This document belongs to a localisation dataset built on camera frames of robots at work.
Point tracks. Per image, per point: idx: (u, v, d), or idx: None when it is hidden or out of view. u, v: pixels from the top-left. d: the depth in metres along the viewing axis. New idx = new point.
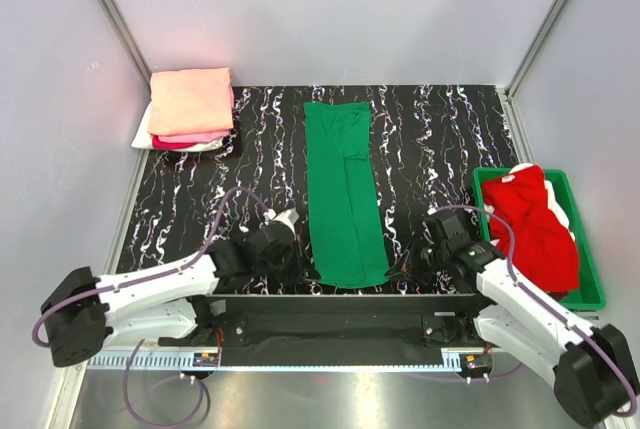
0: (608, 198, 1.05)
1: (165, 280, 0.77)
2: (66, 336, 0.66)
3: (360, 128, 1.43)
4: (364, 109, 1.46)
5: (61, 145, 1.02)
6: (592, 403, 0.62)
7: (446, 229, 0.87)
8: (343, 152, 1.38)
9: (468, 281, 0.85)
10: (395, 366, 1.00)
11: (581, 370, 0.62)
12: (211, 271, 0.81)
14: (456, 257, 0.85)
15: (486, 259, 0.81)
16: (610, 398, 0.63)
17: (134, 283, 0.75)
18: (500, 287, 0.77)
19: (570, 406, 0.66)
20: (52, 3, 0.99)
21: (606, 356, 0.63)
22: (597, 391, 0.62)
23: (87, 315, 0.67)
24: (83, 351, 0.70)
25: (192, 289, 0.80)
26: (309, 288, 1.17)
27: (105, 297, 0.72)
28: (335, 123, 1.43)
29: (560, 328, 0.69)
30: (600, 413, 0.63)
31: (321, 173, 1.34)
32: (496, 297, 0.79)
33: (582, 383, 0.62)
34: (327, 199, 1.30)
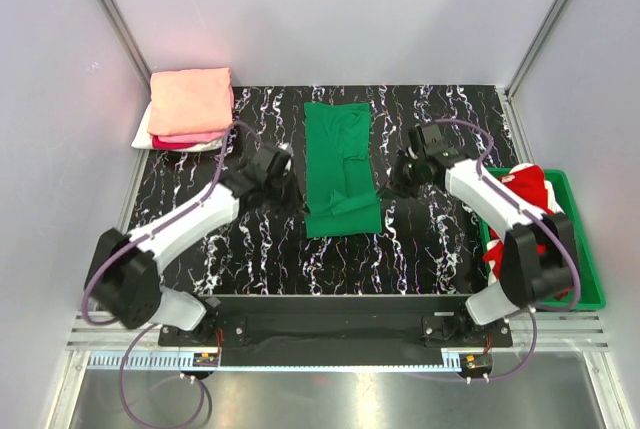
0: (607, 197, 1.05)
1: (190, 213, 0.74)
2: (125, 293, 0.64)
3: (360, 128, 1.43)
4: (364, 110, 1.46)
5: (61, 145, 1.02)
6: (531, 279, 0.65)
7: (425, 136, 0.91)
8: (342, 153, 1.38)
9: (438, 180, 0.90)
10: (395, 366, 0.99)
11: (525, 242, 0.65)
12: (229, 196, 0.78)
14: (431, 158, 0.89)
15: (458, 160, 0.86)
16: (553, 284, 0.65)
17: (164, 226, 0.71)
18: (466, 181, 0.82)
19: (509, 291, 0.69)
20: (52, 3, 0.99)
21: (553, 236, 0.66)
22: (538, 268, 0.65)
23: (137, 263, 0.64)
24: (145, 305, 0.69)
25: (217, 216, 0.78)
26: (309, 288, 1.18)
27: (145, 246, 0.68)
28: (336, 123, 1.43)
29: (512, 213, 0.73)
30: (540, 295, 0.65)
31: (320, 171, 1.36)
32: (464, 192, 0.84)
33: (525, 256, 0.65)
34: (322, 166, 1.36)
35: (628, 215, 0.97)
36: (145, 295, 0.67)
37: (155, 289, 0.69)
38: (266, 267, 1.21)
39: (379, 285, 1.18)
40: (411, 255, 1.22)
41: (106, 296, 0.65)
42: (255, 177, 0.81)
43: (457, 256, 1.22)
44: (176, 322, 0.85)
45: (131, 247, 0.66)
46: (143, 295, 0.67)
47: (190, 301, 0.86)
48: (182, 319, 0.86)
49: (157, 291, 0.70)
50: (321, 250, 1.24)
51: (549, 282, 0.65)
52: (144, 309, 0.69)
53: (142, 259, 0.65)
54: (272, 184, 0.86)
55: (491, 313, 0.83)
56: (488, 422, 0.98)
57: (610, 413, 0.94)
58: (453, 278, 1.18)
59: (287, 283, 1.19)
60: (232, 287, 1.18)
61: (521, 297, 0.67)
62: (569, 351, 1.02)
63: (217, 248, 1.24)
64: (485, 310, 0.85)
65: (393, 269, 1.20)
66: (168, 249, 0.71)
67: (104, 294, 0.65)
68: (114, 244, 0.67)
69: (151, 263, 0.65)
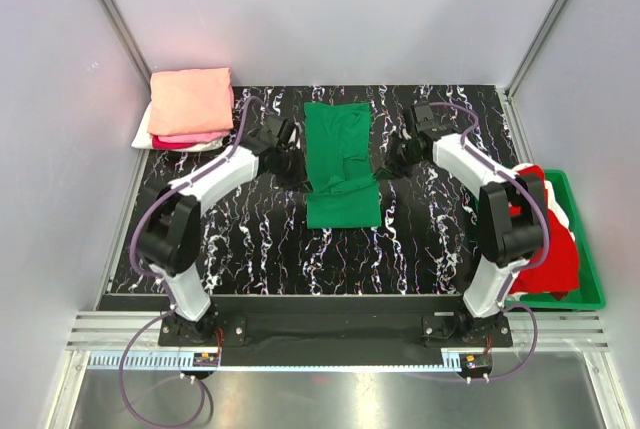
0: (607, 196, 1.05)
1: (220, 166, 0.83)
2: (171, 236, 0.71)
3: (360, 128, 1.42)
4: (364, 110, 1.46)
5: (61, 146, 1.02)
6: (501, 231, 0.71)
7: (416, 115, 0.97)
8: (342, 153, 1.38)
9: (427, 154, 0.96)
10: (395, 366, 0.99)
11: (495, 196, 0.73)
12: (249, 155, 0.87)
14: (421, 134, 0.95)
15: (445, 134, 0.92)
16: (523, 241, 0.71)
17: (200, 176, 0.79)
18: (449, 151, 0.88)
19: (486, 248, 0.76)
20: (52, 3, 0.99)
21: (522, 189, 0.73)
22: (508, 222, 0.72)
23: (183, 206, 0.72)
24: (185, 251, 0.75)
25: (242, 171, 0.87)
26: (309, 288, 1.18)
27: (187, 191, 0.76)
28: (336, 123, 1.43)
29: (489, 175, 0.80)
30: (510, 250, 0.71)
31: (320, 170, 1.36)
32: (447, 162, 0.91)
33: (496, 209, 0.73)
34: (322, 161, 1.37)
35: (627, 215, 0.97)
36: (187, 239, 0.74)
37: (194, 235, 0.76)
38: (266, 267, 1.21)
39: (379, 285, 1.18)
40: (411, 255, 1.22)
41: (153, 242, 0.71)
42: (267, 141, 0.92)
43: (457, 256, 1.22)
44: (183, 306, 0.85)
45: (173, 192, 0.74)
46: (186, 240, 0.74)
47: (199, 288, 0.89)
48: (189, 308, 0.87)
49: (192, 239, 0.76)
50: (321, 250, 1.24)
51: (520, 238, 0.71)
52: (184, 256, 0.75)
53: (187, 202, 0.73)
54: (281, 151, 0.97)
55: (483, 300, 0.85)
56: (488, 422, 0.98)
57: (610, 412, 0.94)
58: (453, 277, 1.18)
59: (287, 283, 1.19)
60: (232, 287, 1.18)
61: (494, 252, 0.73)
62: (569, 351, 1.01)
63: (217, 248, 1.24)
64: (479, 295, 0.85)
65: (393, 269, 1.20)
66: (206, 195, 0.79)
67: (151, 241, 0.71)
68: (157, 195, 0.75)
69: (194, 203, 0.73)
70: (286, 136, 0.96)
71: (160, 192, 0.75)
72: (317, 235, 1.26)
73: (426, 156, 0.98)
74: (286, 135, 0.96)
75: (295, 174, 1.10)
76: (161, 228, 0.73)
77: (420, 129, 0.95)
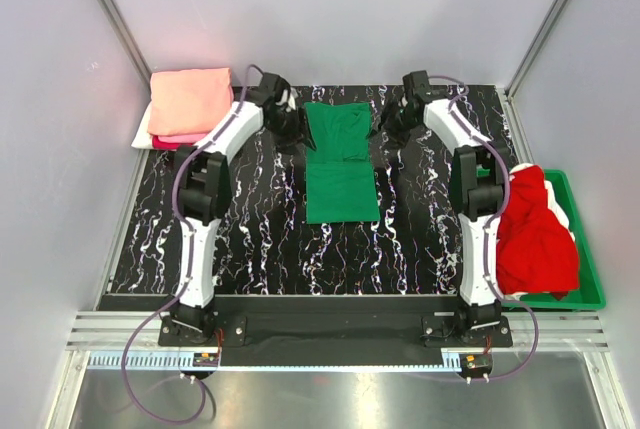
0: (606, 195, 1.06)
1: (231, 122, 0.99)
2: (209, 189, 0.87)
3: (360, 128, 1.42)
4: (364, 109, 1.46)
5: (60, 146, 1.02)
6: (466, 186, 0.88)
7: (414, 80, 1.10)
8: (342, 153, 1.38)
9: (419, 114, 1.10)
10: (395, 366, 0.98)
11: (464, 157, 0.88)
12: (254, 110, 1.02)
14: (416, 96, 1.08)
15: (436, 98, 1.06)
16: (487, 195, 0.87)
17: (219, 134, 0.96)
18: (437, 114, 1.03)
19: (456, 201, 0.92)
20: (51, 2, 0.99)
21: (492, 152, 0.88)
22: (474, 180, 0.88)
23: (212, 161, 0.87)
24: (221, 202, 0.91)
25: (251, 124, 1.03)
26: (309, 288, 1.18)
27: (212, 149, 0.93)
28: (336, 123, 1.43)
29: (465, 137, 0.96)
30: (474, 203, 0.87)
31: (320, 169, 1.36)
32: (433, 124, 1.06)
33: (464, 168, 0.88)
34: (322, 158, 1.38)
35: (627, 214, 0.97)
36: (223, 191, 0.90)
37: (226, 188, 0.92)
38: (266, 267, 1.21)
39: (379, 285, 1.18)
40: (411, 255, 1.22)
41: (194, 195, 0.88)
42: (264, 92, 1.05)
43: (458, 256, 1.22)
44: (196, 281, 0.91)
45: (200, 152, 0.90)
46: (221, 191, 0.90)
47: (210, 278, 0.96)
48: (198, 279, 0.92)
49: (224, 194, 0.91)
50: (321, 250, 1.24)
51: (484, 193, 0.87)
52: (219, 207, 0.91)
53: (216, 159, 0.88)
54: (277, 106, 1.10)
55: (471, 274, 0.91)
56: (488, 422, 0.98)
57: (610, 413, 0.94)
58: (453, 277, 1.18)
59: (287, 283, 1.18)
60: (232, 287, 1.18)
61: (462, 204, 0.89)
62: (569, 351, 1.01)
63: (217, 248, 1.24)
64: (468, 276, 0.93)
65: (393, 269, 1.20)
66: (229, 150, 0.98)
67: (191, 195, 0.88)
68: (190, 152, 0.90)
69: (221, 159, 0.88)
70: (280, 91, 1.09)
71: (193, 150, 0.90)
72: (317, 235, 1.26)
73: (417, 115, 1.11)
74: (281, 89, 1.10)
75: (292, 135, 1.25)
76: (198, 184, 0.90)
77: (416, 92, 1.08)
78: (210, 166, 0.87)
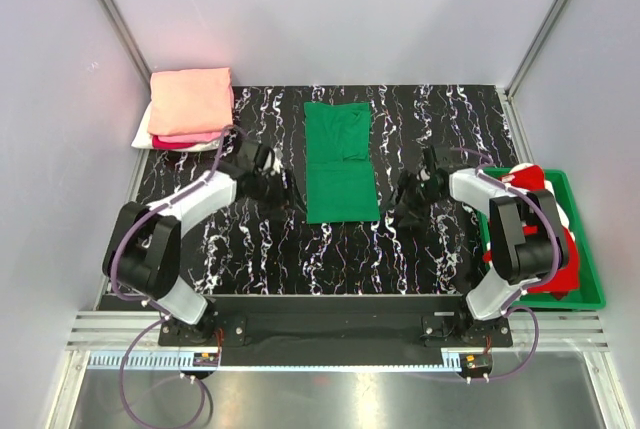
0: (607, 195, 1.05)
1: (197, 190, 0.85)
2: (150, 262, 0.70)
3: (360, 128, 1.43)
4: (364, 109, 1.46)
5: (61, 145, 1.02)
6: (512, 246, 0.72)
7: (436, 153, 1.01)
8: (341, 153, 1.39)
9: (445, 189, 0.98)
10: (395, 366, 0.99)
11: (504, 209, 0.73)
12: (227, 183, 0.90)
14: (439, 170, 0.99)
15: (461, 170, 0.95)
16: (534, 257, 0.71)
17: (179, 198, 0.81)
18: (462, 180, 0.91)
19: (498, 265, 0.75)
20: (51, 2, 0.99)
21: (533, 206, 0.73)
22: (520, 237, 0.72)
23: (161, 226, 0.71)
24: (165, 276, 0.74)
25: (218, 194, 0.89)
26: (309, 287, 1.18)
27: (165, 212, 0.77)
28: (336, 123, 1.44)
29: (500, 191, 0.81)
30: (522, 267, 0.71)
31: (320, 168, 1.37)
32: (462, 195, 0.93)
33: (507, 222, 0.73)
34: (322, 157, 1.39)
35: (627, 214, 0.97)
36: (168, 260, 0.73)
37: (173, 258, 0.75)
38: (266, 267, 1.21)
39: (380, 285, 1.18)
40: (411, 255, 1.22)
41: (132, 269, 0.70)
42: (244, 166, 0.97)
43: (458, 256, 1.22)
44: (178, 314, 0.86)
45: (153, 214, 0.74)
46: (166, 264, 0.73)
47: (192, 292, 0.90)
48: (183, 313, 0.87)
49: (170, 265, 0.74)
50: (321, 250, 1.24)
51: (531, 255, 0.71)
52: (165, 280, 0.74)
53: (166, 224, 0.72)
54: (257, 175, 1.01)
55: (486, 305, 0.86)
56: (488, 422, 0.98)
57: (610, 412, 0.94)
58: (453, 277, 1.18)
59: (287, 283, 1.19)
60: (232, 287, 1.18)
61: (505, 268, 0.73)
62: (569, 351, 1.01)
63: (217, 248, 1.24)
64: (482, 299, 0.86)
65: (393, 269, 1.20)
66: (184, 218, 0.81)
67: (128, 267, 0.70)
68: (134, 217, 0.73)
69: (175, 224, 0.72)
70: (262, 159, 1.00)
71: (138, 215, 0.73)
72: (317, 235, 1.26)
73: (446, 192, 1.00)
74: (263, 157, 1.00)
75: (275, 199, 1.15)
76: (139, 251, 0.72)
77: (439, 167, 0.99)
78: (157, 231, 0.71)
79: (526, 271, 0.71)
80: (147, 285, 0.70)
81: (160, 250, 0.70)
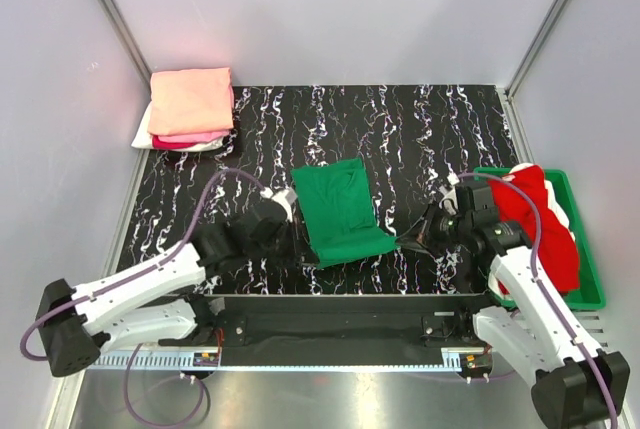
0: (607, 196, 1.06)
1: (154, 270, 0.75)
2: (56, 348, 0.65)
3: (358, 190, 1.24)
4: (358, 167, 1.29)
5: (61, 144, 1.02)
6: (566, 417, 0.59)
7: (475, 199, 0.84)
8: (346, 223, 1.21)
9: (483, 255, 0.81)
10: (394, 365, 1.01)
11: (571, 388, 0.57)
12: (194, 259, 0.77)
14: (478, 230, 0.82)
15: (509, 238, 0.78)
16: (586, 417, 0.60)
17: (110, 288, 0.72)
18: (517, 282, 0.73)
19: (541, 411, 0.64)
20: (51, 2, 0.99)
21: (601, 383, 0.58)
22: (578, 408, 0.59)
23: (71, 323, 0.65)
24: (79, 358, 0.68)
25: (178, 281, 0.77)
26: (309, 288, 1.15)
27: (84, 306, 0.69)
28: (330, 189, 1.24)
29: (564, 340, 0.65)
30: (571, 425, 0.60)
31: (327, 240, 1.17)
32: (510, 287, 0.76)
33: (569, 400, 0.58)
34: (325, 227, 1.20)
35: (627, 213, 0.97)
36: (76, 351, 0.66)
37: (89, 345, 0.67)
38: (266, 267, 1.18)
39: (379, 285, 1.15)
40: (411, 255, 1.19)
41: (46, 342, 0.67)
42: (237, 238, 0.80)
43: (457, 256, 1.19)
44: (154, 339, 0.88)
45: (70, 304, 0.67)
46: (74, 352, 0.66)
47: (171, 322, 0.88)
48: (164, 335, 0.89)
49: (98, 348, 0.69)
50: None
51: (582, 417, 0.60)
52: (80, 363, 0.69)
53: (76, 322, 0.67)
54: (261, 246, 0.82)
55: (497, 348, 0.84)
56: (488, 422, 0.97)
57: None
58: (453, 278, 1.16)
59: (287, 283, 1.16)
60: (232, 287, 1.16)
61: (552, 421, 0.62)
62: None
63: None
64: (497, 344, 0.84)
65: (393, 269, 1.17)
66: (110, 314, 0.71)
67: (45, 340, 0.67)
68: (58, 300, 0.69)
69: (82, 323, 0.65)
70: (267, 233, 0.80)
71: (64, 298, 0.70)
72: None
73: (479, 255, 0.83)
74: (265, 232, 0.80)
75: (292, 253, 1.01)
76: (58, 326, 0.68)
77: (477, 221, 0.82)
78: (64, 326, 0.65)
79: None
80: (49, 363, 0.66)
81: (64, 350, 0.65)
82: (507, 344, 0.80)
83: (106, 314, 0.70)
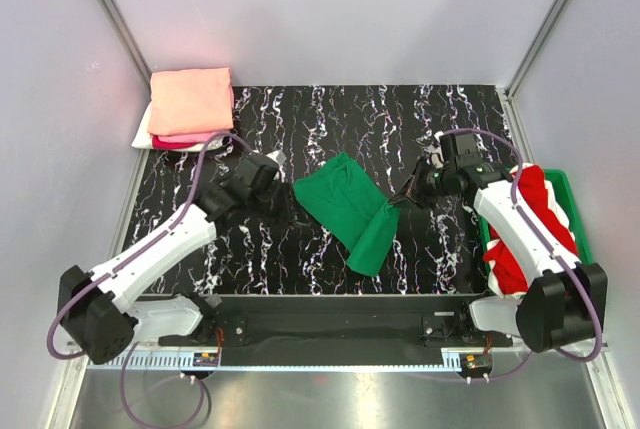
0: (606, 195, 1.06)
1: (165, 237, 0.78)
2: (91, 331, 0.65)
3: (358, 181, 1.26)
4: (345, 160, 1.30)
5: (61, 145, 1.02)
6: (549, 328, 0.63)
7: (457, 145, 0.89)
8: (362, 215, 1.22)
9: (466, 194, 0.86)
10: (395, 366, 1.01)
11: (551, 294, 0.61)
12: (202, 218, 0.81)
14: (462, 171, 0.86)
15: (490, 177, 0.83)
16: (567, 331, 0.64)
17: (127, 262, 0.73)
18: (498, 208, 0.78)
19: (526, 337, 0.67)
20: (51, 2, 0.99)
21: (581, 288, 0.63)
22: (559, 317, 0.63)
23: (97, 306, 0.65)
24: (114, 340, 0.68)
25: (190, 241, 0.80)
26: (309, 288, 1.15)
27: (106, 286, 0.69)
28: (333, 189, 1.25)
29: (544, 255, 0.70)
30: (554, 341, 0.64)
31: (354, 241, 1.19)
32: (490, 216, 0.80)
33: (550, 307, 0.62)
34: (347, 226, 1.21)
35: (626, 211, 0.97)
36: (108, 336, 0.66)
37: (119, 325, 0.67)
38: (266, 267, 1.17)
39: (379, 285, 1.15)
40: (411, 255, 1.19)
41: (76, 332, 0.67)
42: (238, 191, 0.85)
43: (457, 256, 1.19)
44: (168, 330, 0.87)
45: (91, 288, 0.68)
46: (108, 334, 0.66)
47: (181, 313, 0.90)
48: (174, 328, 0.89)
49: (130, 324, 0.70)
50: (321, 250, 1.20)
51: (562, 331, 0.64)
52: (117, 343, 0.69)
53: (104, 300, 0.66)
54: (258, 197, 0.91)
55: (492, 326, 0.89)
56: (488, 422, 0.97)
57: (610, 413, 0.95)
58: (453, 277, 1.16)
59: (287, 283, 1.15)
60: (231, 287, 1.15)
61: (535, 341, 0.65)
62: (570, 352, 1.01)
63: (217, 248, 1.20)
64: (491, 320, 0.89)
65: (393, 269, 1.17)
66: (134, 287, 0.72)
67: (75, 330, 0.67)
68: (78, 285, 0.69)
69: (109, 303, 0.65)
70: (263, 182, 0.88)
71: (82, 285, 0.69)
72: (317, 235, 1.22)
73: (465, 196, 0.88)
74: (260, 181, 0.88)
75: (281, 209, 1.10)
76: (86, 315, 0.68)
77: (461, 165, 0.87)
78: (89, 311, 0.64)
79: (553, 344, 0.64)
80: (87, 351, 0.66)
81: (96, 333, 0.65)
82: (500, 314, 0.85)
83: (130, 286, 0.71)
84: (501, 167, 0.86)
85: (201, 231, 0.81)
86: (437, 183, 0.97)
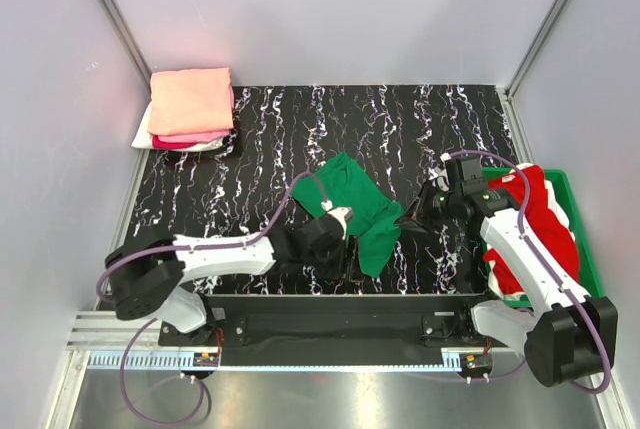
0: (606, 195, 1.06)
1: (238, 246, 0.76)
2: (140, 287, 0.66)
3: (359, 182, 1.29)
4: (345, 160, 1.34)
5: (60, 145, 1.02)
6: (558, 363, 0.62)
7: (464, 171, 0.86)
8: (364, 215, 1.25)
9: (473, 221, 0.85)
10: (395, 366, 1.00)
11: (560, 329, 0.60)
12: (270, 253, 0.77)
14: (468, 199, 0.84)
15: (496, 204, 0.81)
16: (576, 365, 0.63)
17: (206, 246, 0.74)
18: (505, 238, 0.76)
19: (536, 369, 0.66)
20: (51, 2, 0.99)
21: (590, 324, 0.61)
22: (568, 353, 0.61)
23: (165, 270, 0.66)
24: (145, 304, 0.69)
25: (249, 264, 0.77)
26: (309, 288, 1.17)
27: (182, 255, 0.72)
28: (334, 191, 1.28)
29: (553, 289, 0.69)
30: (564, 376, 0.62)
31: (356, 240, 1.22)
32: (496, 245, 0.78)
33: (559, 343, 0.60)
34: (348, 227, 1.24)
35: (626, 211, 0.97)
36: (147, 298, 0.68)
37: (158, 296, 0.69)
38: None
39: (379, 285, 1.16)
40: (411, 255, 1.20)
41: (123, 279, 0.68)
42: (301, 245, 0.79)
43: (457, 256, 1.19)
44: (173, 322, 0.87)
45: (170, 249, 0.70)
46: (147, 298, 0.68)
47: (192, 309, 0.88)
48: (181, 321, 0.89)
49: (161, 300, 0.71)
50: None
51: (571, 364, 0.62)
52: (142, 308, 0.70)
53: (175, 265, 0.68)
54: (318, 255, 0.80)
55: (493, 331, 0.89)
56: (486, 421, 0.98)
57: (610, 413, 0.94)
58: (453, 277, 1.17)
59: (287, 283, 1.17)
60: (232, 287, 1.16)
61: (544, 375, 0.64)
62: None
63: None
64: (493, 328, 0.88)
65: (393, 269, 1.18)
66: (197, 270, 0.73)
67: (120, 277, 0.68)
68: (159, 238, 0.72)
69: (176, 274, 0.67)
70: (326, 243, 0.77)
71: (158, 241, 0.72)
72: None
73: (470, 223, 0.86)
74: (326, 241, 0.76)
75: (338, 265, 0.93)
76: (141, 270, 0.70)
77: (467, 192, 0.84)
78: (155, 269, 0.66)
79: (564, 379, 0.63)
80: (119, 301, 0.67)
81: (145, 290, 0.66)
82: (501, 324, 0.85)
83: (197, 268, 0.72)
84: (507, 192, 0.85)
85: (262, 260, 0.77)
86: (442, 208, 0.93)
